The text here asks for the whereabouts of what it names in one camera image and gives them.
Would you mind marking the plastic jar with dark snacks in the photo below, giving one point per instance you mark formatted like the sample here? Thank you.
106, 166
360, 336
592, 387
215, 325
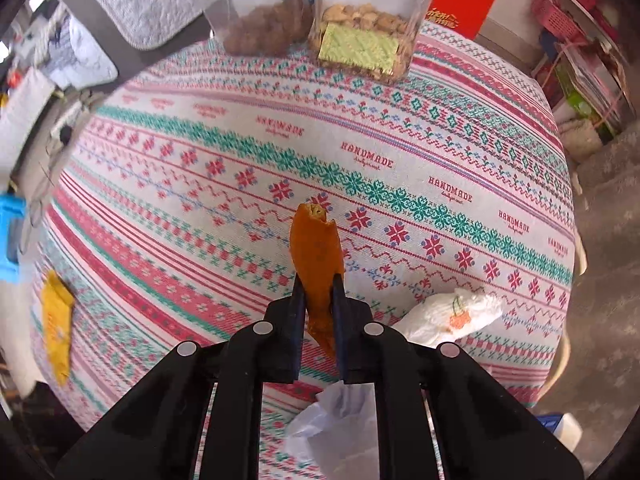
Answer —
265, 25

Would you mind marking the red cardboard box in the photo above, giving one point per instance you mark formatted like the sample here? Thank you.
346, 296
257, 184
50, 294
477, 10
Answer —
465, 5

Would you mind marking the patterned tablecloth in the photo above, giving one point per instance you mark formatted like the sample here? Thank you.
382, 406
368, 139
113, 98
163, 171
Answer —
200, 210

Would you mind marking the blue plastic stool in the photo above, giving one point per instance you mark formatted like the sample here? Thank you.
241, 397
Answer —
10, 235

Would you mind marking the pile of papers and bags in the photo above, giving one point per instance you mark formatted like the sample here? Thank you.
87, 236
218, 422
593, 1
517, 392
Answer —
595, 80

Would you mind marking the white tissue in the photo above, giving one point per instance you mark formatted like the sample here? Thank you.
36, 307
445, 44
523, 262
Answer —
450, 315

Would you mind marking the white power strip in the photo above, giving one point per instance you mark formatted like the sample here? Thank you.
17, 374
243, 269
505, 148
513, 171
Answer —
65, 122

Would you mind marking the small blue box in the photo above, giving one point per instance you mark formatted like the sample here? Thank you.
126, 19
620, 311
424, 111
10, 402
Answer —
567, 430

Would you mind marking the grey sofa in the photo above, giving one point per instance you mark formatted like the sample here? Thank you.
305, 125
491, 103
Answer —
100, 15

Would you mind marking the pink plastic basket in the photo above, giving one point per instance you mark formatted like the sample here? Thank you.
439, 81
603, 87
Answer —
555, 17

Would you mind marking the plastic jar with nuts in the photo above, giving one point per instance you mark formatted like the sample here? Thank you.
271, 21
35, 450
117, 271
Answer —
360, 40

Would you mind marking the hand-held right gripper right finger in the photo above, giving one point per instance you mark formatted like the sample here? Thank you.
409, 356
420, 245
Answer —
340, 310

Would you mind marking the striped quilted sofa cover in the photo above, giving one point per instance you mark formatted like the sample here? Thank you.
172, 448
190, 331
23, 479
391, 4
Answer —
145, 5

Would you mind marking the white bag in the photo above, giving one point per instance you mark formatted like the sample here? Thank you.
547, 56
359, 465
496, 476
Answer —
580, 140

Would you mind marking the yellow snack packet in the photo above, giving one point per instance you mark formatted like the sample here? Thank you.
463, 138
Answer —
57, 320

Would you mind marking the crumpled white paper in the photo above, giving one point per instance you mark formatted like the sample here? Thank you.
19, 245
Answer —
335, 430

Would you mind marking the long orange peel piece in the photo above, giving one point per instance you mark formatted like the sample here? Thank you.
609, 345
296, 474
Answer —
315, 250

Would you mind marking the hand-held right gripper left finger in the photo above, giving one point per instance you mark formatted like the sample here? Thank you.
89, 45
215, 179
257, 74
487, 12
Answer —
299, 310

